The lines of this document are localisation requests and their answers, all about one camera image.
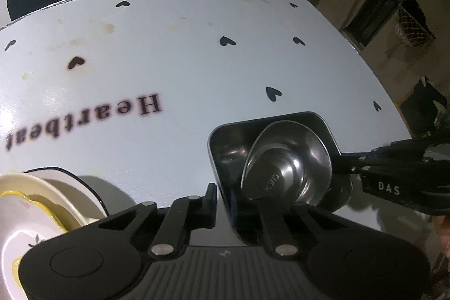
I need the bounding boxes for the large steel rectangular tray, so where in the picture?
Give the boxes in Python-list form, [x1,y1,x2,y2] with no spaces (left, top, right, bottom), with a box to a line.
[208,111,353,246]

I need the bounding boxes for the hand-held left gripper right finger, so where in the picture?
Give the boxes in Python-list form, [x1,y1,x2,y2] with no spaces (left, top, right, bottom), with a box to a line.
[230,194,356,257]

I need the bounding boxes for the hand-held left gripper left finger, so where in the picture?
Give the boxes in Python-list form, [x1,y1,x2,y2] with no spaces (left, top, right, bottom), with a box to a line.
[100,182,217,258]

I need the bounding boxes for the cream two-handled ceramic bowl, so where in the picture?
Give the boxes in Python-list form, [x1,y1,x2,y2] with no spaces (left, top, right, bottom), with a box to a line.
[0,173,89,234]

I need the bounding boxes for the white mesh bag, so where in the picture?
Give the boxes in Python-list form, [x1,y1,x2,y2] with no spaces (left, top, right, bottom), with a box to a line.
[395,0,437,48]

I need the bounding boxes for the round steel bowl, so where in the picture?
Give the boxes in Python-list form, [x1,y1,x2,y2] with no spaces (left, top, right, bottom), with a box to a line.
[241,121,333,208]

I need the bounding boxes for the white leaf-print square plate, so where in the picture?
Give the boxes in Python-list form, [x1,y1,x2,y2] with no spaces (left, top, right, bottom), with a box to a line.
[21,166,108,220]

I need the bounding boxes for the small floral ceramic bowl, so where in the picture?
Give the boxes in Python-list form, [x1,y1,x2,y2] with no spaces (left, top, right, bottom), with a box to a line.
[0,191,68,300]

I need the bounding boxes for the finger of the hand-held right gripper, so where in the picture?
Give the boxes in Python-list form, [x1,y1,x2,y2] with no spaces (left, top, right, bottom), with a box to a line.
[343,145,399,164]
[331,159,375,178]

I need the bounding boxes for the dark bag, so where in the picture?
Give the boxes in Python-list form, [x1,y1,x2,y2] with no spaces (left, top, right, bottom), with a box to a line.
[401,77,449,135]

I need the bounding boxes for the person's right hand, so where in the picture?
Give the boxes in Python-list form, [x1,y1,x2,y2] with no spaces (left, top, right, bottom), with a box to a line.
[433,216,450,251]

